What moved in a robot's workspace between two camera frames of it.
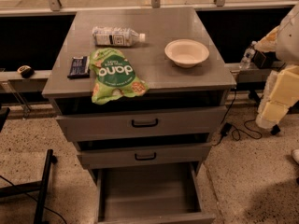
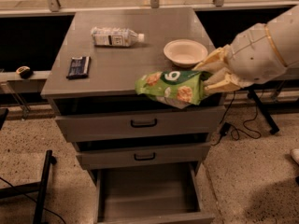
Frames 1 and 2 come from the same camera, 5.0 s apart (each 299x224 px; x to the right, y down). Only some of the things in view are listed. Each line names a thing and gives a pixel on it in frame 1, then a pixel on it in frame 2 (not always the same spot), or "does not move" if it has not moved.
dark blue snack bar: x=78 y=68 does not move
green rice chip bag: x=113 y=76 -> x=173 y=89
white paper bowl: x=185 y=53 does not move
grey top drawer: x=135 y=124 does not move
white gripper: x=289 y=44 -> x=256 y=57
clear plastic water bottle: x=116 y=36 does not move
